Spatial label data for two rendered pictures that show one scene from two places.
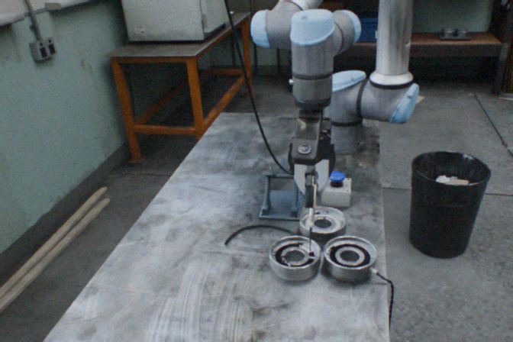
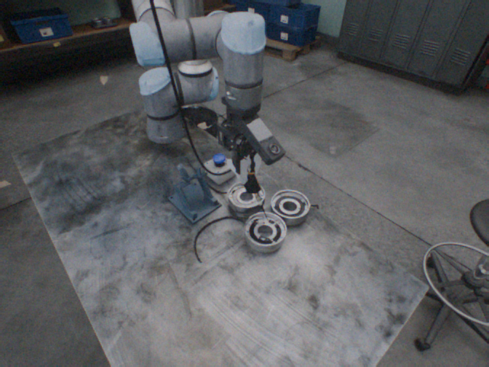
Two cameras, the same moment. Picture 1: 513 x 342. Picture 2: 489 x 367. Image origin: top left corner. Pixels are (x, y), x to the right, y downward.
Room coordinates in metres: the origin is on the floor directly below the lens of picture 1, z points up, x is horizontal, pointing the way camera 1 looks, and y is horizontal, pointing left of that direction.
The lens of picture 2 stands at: (0.51, 0.33, 1.40)
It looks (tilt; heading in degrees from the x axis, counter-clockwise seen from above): 43 degrees down; 304
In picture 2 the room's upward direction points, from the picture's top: straight up
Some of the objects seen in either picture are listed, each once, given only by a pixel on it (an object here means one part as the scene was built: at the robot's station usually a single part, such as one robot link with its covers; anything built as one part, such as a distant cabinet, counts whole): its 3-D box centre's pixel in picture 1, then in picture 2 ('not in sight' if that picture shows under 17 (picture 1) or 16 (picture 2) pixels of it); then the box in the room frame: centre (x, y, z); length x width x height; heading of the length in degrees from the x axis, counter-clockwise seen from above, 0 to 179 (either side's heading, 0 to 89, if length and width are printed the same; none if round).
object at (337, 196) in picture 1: (336, 190); (219, 168); (0.96, -0.20, 0.82); 0.08 x 0.07 x 0.05; 166
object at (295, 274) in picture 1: (295, 259); (265, 232); (0.71, -0.07, 0.82); 0.10 x 0.10 x 0.04
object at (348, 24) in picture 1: (327, 33); (217, 36); (0.90, -0.16, 1.23); 0.11 x 0.11 x 0.08; 55
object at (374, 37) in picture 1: (382, 27); (41, 25); (4.25, -1.28, 0.56); 0.52 x 0.38 x 0.22; 73
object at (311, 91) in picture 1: (311, 86); (242, 92); (0.81, -0.12, 1.15); 0.08 x 0.08 x 0.05
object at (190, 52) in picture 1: (195, 79); not in sight; (3.52, 0.43, 0.39); 1.50 x 0.62 x 0.78; 166
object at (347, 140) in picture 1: (343, 130); (164, 121); (1.28, -0.29, 0.85); 0.15 x 0.15 x 0.10
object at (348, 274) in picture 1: (350, 259); (289, 208); (0.70, -0.18, 0.82); 0.10 x 0.10 x 0.04
